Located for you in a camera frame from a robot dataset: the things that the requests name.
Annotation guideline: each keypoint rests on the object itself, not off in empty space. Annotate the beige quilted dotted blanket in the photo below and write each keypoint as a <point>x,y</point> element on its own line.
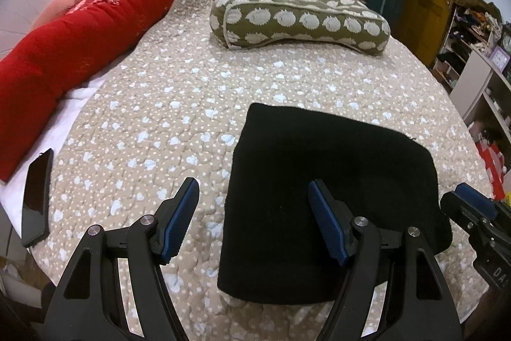
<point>159,105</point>

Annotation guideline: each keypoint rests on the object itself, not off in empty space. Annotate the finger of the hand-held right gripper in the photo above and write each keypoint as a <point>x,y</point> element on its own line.
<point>459,209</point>
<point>475,201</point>

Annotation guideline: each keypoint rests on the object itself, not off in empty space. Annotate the white bed sheet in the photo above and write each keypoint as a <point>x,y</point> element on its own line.
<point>16,197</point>

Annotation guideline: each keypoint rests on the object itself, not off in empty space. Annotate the red bag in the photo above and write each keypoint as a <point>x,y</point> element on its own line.
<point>493,169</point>

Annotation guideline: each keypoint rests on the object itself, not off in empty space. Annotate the small framed clock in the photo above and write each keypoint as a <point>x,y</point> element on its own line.
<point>500,58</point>

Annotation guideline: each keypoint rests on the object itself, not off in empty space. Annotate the black pants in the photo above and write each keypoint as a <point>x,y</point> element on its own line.
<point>319,173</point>

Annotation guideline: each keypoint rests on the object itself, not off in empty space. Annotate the green pillow with white print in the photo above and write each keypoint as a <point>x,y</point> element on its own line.
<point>295,17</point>

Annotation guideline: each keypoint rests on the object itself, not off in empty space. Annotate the pink pillow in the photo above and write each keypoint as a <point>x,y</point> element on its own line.
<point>68,1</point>

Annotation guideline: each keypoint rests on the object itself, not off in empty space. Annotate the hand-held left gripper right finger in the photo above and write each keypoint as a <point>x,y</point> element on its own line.
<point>327,221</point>

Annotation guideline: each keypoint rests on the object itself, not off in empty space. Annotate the black smartphone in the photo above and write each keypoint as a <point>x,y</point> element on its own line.
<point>36,201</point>

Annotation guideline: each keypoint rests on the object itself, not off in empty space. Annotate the white cluttered shelf unit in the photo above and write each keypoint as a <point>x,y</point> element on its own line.
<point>479,77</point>

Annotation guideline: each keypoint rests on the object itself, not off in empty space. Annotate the red floral rolled quilt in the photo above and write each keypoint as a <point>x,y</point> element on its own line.
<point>80,33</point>

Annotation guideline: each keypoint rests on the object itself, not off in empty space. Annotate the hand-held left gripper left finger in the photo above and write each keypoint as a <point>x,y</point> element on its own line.
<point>181,221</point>

